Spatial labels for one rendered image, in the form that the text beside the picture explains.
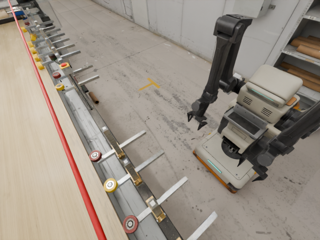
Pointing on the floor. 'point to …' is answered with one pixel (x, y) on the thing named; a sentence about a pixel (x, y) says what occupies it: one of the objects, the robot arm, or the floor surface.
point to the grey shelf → (299, 59)
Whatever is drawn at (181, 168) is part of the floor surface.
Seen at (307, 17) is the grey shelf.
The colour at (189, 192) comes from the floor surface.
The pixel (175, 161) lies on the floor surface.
